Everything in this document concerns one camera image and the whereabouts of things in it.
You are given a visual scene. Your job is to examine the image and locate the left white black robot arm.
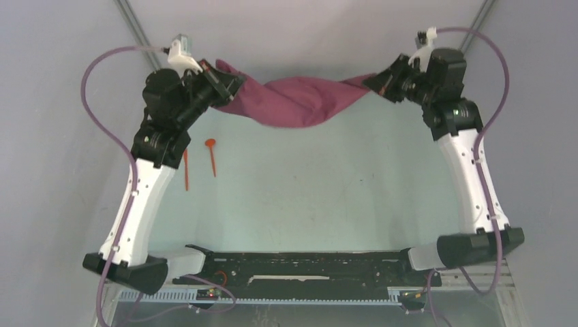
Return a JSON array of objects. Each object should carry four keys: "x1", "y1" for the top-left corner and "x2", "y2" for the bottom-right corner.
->
[{"x1": 82, "y1": 59, "x2": 246, "y2": 295}]

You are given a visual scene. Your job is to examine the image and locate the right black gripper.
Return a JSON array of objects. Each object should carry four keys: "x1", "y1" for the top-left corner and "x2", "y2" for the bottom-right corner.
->
[{"x1": 362, "y1": 54, "x2": 436, "y2": 108}]

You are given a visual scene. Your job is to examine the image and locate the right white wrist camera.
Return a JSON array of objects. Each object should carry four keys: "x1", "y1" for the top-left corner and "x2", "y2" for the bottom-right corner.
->
[{"x1": 408, "y1": 27, "x2": 438, "y2": 71}]

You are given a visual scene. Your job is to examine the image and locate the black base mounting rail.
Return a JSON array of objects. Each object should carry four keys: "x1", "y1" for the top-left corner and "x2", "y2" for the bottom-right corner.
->
[{"x1": 198, "y1": 251, "x2": 429, "y2": 299}]

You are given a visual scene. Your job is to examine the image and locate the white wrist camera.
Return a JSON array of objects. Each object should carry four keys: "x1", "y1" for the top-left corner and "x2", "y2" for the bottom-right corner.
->
[
  {"x1": 408, "y1": 27, "x2": 438, "y2": 71},
  {"x1": 163, "y1": 34, "x2": 203, "y2": 75}
]

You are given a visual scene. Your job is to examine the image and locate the white cable duct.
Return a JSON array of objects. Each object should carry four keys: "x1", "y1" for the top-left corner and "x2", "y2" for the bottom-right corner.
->
[{"x1": 141, "y1": 288, "x2": 401, "y2": 306}]

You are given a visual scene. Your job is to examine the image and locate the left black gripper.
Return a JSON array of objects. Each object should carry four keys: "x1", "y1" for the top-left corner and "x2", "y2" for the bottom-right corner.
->
[{"x1": 176, "y1": 59, "x2": 247, "y2": 129}]

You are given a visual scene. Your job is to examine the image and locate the orange plastic spoon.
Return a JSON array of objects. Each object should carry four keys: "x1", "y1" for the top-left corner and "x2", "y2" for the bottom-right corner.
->
[{"x1": 204, "y1": 138, "x2": 217, "y2": 177}]

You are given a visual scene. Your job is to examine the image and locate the maroon cloth napkin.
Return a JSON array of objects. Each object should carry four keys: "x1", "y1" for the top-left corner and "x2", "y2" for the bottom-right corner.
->
[{"x1": 215, "y1": 59, "x2": 373, "y2": 128}]

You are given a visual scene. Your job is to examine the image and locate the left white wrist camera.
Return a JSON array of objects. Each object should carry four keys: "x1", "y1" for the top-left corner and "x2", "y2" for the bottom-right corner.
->
[{"x1": 163, "y1": 34, "x2": 203, "y2": 75}]

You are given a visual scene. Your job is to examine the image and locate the orange plastic knife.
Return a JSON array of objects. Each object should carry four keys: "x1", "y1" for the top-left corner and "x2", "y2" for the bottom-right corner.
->
[{"x1": 183, "y1": 149, "x2": 189, "y2": 191}]

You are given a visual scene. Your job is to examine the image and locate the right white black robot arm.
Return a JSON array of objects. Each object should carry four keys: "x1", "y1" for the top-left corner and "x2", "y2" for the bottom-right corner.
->
[{"x1": 363, "y1": 48, "x2": 525, "y2": 285}]

